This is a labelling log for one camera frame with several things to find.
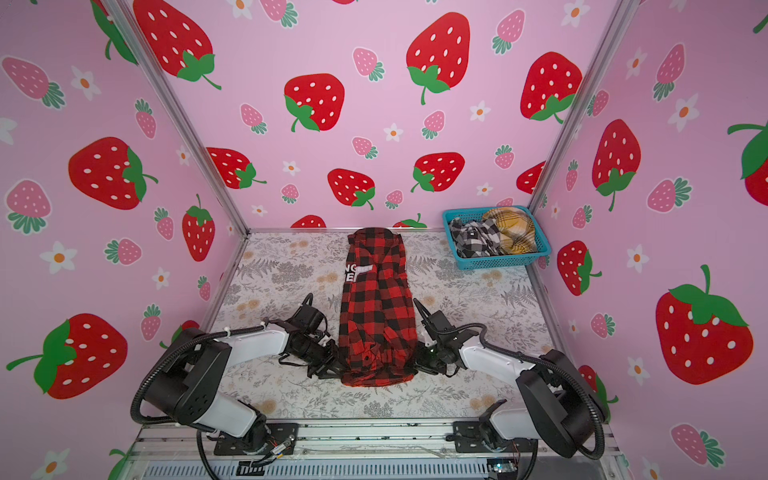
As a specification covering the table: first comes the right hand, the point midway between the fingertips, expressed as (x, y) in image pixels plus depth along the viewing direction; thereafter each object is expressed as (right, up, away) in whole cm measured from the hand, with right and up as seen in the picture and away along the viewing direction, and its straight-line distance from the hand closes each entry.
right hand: (408, 365), depth 85 cm
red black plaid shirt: (-9, +8, +6) cm, 13 cm away
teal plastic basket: (+25, +30, +19) cm, 43 cm away
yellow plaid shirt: (+41, +41, +22) cm, 62 cm away
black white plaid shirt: (+27, +38, +22) cm, 52 cm away
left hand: (-17, -1, -1) cm, 17 cm away
